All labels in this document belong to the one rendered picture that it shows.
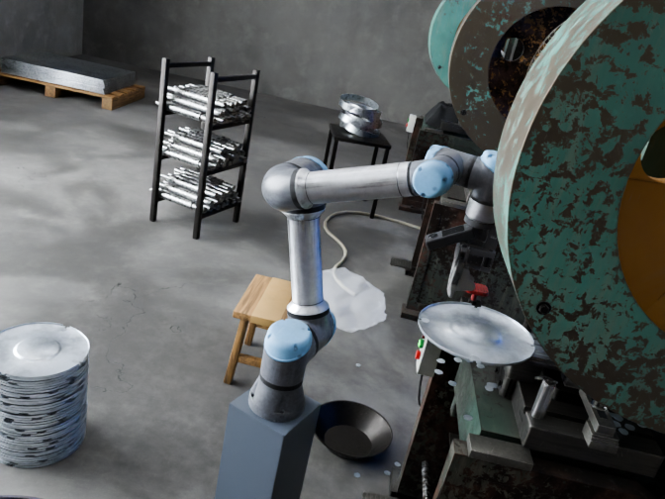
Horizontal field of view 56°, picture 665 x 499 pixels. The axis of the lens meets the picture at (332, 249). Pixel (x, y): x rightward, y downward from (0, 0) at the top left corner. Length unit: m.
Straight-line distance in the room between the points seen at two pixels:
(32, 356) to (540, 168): 1.56
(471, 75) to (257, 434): 1.72
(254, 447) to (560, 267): 1.00
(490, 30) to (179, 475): 2.02
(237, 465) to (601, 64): 1.34
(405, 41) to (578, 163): 7.08
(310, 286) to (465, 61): 1.40
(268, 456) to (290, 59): 6.83
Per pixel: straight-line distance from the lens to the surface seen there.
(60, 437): 2.15
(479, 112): 2.76
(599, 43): 0.95
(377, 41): 8.01
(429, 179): 1.28
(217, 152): 3.56
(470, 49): 2.72
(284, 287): 2.55
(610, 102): 0.96
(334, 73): 8.08
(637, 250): 1.12
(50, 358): 2.05
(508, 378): 1.62
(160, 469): 2.16
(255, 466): 1.75
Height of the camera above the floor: 1.51
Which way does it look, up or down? 23 degrees down
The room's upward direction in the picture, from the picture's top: 12 degrees clockwise
